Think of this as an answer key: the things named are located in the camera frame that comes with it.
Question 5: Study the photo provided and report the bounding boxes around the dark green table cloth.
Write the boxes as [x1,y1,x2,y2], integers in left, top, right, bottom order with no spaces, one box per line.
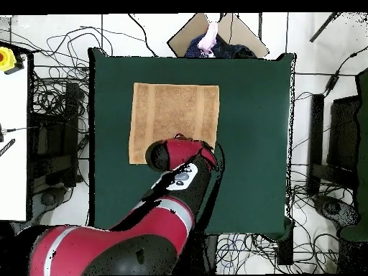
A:
[87,47,297,242]

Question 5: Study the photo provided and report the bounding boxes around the yellow emergency stop button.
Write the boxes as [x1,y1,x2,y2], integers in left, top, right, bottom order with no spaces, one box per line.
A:
[0,46,26,75]

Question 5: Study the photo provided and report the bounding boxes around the tan terry towel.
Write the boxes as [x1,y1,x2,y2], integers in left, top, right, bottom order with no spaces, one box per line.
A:
[128,82,221,165]

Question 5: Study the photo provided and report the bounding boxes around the pink cloth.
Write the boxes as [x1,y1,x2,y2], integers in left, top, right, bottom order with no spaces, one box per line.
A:
[197,21,220,57]

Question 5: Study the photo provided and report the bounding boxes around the black power adapter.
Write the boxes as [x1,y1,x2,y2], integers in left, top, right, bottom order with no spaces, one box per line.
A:
[323,73,339,94]

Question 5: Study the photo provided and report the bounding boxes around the black rod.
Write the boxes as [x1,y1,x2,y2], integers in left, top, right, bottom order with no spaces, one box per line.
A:
[309,11,341,43]

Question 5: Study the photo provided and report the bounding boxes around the dark green fabric cover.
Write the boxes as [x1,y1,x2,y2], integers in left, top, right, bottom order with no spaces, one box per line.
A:
[339,67,368,242]

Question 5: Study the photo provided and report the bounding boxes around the dark blue clothes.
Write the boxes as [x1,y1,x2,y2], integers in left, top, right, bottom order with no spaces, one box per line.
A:
[184,33,257,59]

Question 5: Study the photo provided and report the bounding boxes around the black cable tangle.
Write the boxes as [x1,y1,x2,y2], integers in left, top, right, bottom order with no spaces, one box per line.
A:
[28,25,116,133]
[215,163,346,274]

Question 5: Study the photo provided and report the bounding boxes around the black table leg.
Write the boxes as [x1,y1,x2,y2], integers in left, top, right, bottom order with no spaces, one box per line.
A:
[277,238,294,265]

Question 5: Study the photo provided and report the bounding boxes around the white desk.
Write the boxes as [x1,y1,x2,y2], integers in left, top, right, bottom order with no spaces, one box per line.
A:
[0,42,29,222]

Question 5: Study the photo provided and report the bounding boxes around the brown cardboard box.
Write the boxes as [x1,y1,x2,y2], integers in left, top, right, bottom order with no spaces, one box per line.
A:
[167,12,270,59]

